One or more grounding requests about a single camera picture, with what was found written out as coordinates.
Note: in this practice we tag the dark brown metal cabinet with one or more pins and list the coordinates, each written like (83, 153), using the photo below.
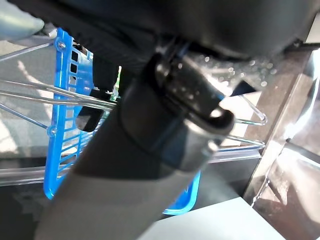
(287, 112)

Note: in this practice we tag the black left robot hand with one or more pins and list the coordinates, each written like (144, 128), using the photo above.
(140, 180)

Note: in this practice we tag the silver left robot leg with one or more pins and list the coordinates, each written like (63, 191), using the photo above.
(17, 22)

